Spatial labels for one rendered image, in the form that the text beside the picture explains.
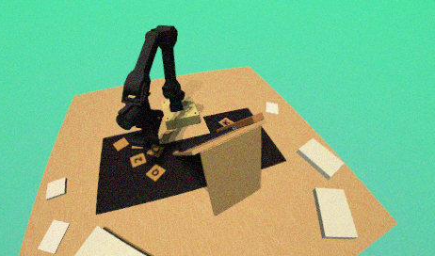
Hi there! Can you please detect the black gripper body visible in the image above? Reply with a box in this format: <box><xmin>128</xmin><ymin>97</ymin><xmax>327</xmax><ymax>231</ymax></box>
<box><xmin>129</xmin><ymin>109</ymin><xmax>164</xmax><ymax>148</ymax></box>

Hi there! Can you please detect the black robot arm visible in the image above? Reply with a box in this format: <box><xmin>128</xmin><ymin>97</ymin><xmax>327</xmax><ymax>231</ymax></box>
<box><xmin>116</xmin><ymin>25</ymin><xmax>185</xmax><ymax>130</ymax></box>

